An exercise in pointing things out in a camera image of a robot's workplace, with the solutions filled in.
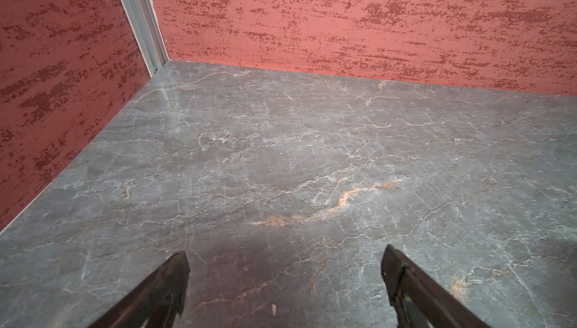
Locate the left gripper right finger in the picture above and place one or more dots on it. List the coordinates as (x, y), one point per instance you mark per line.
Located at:
(418, 300)

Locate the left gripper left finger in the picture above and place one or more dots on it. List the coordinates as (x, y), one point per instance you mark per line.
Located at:
(156, 301)

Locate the left corner aluminium post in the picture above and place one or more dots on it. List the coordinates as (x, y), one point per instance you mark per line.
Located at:
(145, 26)

